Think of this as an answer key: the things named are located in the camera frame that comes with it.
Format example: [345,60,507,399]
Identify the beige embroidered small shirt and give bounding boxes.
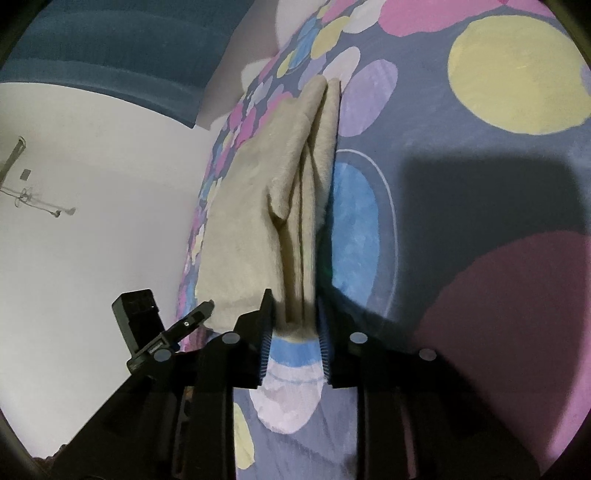
[197,75,341,342]

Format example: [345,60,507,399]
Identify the colourful circle pattern bedsheet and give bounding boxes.
[177,1,590,479]

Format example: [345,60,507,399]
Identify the dark teal curtain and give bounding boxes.
[1,0,252,127]

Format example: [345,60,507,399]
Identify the grey wall mounted fixture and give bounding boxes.
[1,136,77,218]

